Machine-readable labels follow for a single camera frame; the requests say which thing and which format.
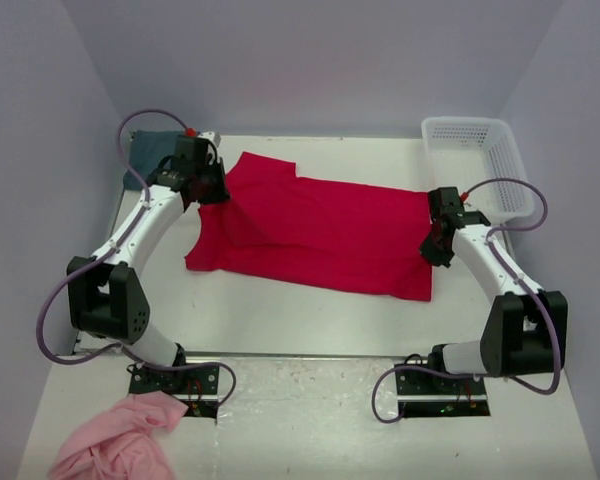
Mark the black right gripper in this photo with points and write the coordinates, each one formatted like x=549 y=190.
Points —
x=435 y=247

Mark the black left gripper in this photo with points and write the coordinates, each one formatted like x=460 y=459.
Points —
x=212 y=188

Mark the red t shirt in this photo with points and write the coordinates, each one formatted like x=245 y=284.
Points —
x=329 y=234

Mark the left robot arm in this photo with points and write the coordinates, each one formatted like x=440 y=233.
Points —
x=106 y=298

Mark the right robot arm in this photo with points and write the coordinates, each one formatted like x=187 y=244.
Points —
x=525 y=331

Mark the folded grey-blue t shirt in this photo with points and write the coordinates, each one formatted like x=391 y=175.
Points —
x=147 y=148

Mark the white plastic basket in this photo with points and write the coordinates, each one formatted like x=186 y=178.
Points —
x=463 y=151

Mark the pink t shirt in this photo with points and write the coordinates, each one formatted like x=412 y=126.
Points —
x=119 y=442

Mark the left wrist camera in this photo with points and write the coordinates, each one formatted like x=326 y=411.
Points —
x=212 y=136

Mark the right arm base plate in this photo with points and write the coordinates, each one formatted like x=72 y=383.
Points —
x=422 y=395

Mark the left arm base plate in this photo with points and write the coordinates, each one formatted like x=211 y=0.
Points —
x=197 y=389

